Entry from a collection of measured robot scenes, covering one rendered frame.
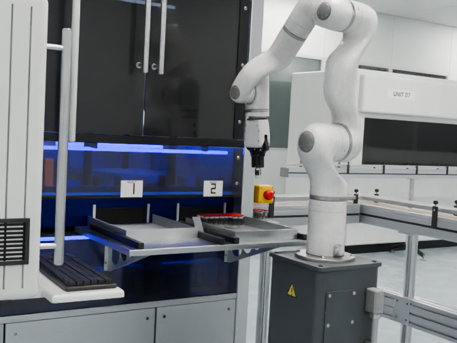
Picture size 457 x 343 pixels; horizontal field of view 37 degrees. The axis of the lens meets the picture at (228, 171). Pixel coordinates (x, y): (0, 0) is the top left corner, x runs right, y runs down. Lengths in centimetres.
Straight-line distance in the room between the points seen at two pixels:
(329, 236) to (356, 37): 62
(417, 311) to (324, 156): 122
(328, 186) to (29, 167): 90
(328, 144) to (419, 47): 819
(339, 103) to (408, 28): 797
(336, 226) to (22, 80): 102
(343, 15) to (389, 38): 771
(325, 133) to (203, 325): 100
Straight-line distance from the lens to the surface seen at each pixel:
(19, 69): 172
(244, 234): 225
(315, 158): 205
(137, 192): 244
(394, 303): 317
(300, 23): 224
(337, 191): 210
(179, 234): 224
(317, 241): 212
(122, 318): 251
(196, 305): 264
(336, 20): 206
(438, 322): 303
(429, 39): 1036
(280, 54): 228
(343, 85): 209
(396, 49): 985
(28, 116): 172
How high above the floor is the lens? 125
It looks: 4 degrees down
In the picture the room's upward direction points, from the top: 3 degrees clockwise
